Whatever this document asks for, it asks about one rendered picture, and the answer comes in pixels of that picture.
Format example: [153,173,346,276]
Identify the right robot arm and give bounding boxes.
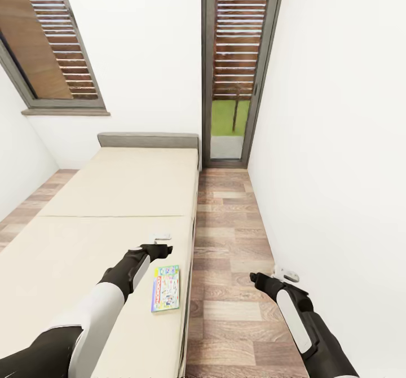
[250,264,360,378]

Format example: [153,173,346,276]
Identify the board game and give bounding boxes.
[151,265,179,313]

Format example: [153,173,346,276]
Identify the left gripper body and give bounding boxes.
[141,244,167,260]

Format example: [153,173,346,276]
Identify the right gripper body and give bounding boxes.
[254,272,281,301]

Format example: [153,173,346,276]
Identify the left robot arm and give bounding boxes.
[0,232,173,378]

